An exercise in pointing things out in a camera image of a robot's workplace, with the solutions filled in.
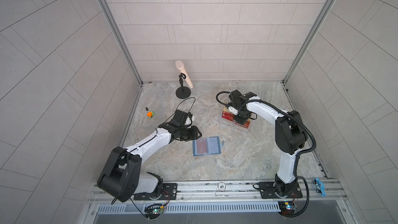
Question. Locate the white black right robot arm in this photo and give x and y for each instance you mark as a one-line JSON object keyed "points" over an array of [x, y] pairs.
{"points": [[290, 136]]}

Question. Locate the black microphone stand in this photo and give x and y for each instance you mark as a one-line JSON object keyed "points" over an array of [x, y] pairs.
{"points": [[183, 92]]}

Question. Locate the right green circuit board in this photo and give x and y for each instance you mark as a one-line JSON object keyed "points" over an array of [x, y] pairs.
{"points": [[287, 208]]}

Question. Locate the green orange toy truck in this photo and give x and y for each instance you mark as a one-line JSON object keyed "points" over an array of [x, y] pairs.
{"points": [[150, 114]]}

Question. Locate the left green circuit board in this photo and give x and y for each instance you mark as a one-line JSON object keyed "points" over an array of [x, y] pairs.
{"points": [[154, 211]]}

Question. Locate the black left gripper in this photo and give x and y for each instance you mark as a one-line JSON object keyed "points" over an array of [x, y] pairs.
{"points": [[193, 135]]}

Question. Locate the green circuit board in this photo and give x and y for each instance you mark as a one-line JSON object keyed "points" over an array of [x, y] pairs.
{"points": [[287, 208], [154, 211]]}

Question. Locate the aluminium mounting rail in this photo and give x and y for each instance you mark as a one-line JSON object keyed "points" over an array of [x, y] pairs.
{"points": [[230, 191]]}

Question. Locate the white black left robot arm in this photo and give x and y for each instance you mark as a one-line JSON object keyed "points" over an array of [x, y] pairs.
{"points": [[121, 176]]}

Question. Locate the cream microphone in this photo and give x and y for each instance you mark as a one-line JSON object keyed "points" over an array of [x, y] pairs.
{"points": [[180, 66]]}

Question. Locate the red vip card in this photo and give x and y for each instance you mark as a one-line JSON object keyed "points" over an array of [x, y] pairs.
{"points": [[227, 117], [202, 147]]}

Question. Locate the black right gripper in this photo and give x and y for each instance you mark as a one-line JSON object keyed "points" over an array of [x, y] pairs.
{"points": [[241, 121]]}

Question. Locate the blue clip on rail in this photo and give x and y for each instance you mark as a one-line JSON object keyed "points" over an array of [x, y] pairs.
{"points": [[320, 188]]}

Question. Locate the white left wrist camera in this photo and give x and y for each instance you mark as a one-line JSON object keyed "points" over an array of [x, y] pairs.
{"points": [[190, 119]]}

